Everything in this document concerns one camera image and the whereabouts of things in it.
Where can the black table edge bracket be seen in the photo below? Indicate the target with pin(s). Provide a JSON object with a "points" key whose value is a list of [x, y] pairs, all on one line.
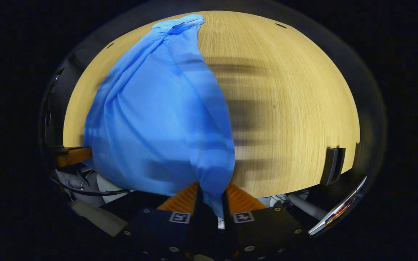
{"points": [[332, 165], [357, 155]]}

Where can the grey metal tube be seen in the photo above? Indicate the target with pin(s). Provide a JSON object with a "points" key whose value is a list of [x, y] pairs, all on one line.
{"points": [[305, 206]]}

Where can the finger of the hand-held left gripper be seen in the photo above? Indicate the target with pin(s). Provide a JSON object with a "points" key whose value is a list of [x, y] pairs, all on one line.
{"points": [[74, 156]]}

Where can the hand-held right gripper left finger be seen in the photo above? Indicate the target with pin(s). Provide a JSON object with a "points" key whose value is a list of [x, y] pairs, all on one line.
{"points": [[196, 232]]}

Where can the silver edged red panel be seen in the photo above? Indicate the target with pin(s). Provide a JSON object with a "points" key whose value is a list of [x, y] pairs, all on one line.
{"points": [[339, 208]]}

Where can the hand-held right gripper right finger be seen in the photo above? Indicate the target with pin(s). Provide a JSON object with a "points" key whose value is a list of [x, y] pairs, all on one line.
{"points": [[227, 232]]}

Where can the light blue T-shirt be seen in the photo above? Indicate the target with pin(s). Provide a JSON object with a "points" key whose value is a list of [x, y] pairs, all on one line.
{"points": [[158, 119]]}

